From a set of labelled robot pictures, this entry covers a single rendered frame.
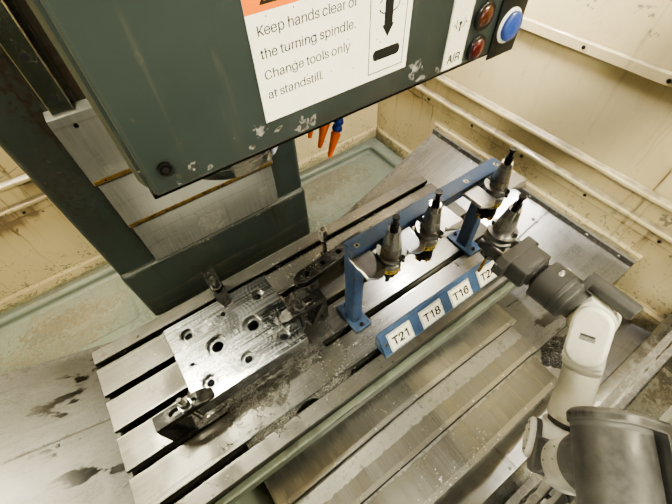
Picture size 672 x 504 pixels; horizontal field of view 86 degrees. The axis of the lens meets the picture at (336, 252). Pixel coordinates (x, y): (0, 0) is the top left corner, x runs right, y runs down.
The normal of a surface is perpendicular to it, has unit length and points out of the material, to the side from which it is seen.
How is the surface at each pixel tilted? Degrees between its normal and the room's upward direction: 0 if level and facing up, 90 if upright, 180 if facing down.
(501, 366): 8
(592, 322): 53
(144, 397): 0
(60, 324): 0
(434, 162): 24
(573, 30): 90
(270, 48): 90
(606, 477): 39
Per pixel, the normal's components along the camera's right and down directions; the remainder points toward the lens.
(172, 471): -0.04, -0.60
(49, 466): 0.30, -0.74
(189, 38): 0.57, 0.65
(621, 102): -0.82, 0.47
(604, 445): -0.65, -0.47
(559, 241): -0.37, -0.36
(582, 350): -0.68, 0.02
